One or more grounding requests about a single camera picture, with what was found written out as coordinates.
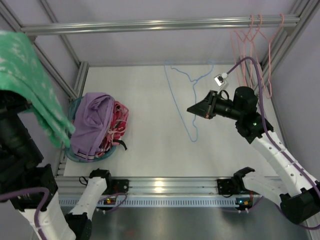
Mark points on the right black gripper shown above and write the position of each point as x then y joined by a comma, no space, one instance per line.
212,105

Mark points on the blue wire hanger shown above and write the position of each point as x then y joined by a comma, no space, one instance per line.
182,83

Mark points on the green white patterned trousers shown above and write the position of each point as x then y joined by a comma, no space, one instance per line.
21,72

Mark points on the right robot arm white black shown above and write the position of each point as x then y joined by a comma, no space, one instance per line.
298,194

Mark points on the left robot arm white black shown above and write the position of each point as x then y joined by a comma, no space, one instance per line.
33,190

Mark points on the pink red garment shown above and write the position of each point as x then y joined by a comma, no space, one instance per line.
116,130

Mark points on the purple garment in basket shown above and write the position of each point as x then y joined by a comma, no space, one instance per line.
92,120

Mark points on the teal laundry basket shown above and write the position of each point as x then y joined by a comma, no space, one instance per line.
71,114

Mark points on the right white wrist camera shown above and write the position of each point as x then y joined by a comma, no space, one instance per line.
221,81

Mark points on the pink wire hanger left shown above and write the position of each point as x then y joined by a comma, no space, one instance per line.
239,40

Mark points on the pink wire hanger right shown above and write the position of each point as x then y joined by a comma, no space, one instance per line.
268,90

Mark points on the aluminium hanging rail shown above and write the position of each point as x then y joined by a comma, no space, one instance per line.
267,21

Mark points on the slotted grey cable duct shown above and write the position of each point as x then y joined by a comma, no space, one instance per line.
144,202

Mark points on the left aluminium frame posts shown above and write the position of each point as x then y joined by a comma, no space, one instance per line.
83,67

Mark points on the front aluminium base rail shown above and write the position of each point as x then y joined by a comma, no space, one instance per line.
207,186

